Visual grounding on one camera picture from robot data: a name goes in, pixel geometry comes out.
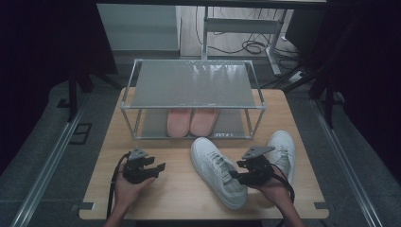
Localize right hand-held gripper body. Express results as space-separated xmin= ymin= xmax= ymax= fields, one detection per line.
xmin=235 ymin=145 xmax=276 ymax=187

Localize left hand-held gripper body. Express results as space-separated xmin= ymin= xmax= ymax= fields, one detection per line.
xmin=122 ymin=146 xmax=156 ymax=185

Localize person's left hand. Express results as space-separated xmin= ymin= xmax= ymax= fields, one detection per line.
xmin=113 ymin=171 xmax=158 ymax=213

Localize person's right hand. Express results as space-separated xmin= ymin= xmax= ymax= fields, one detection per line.
xmin=251 ymin=166 xmax=291 ymax=206

